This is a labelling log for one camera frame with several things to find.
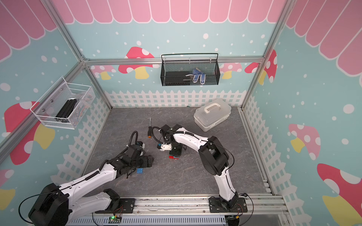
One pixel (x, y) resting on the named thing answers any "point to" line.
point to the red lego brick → (172, 157)
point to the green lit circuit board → (114, 220)
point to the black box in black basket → (177, 78)
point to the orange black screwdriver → (150, 130)
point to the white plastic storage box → (209, 113)
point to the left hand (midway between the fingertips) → (157, 154)
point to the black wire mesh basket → (190, 69)
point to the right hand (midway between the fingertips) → (198, 156)
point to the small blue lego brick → (140, 170)
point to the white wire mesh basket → (61, 105)
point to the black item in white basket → (65, 110)
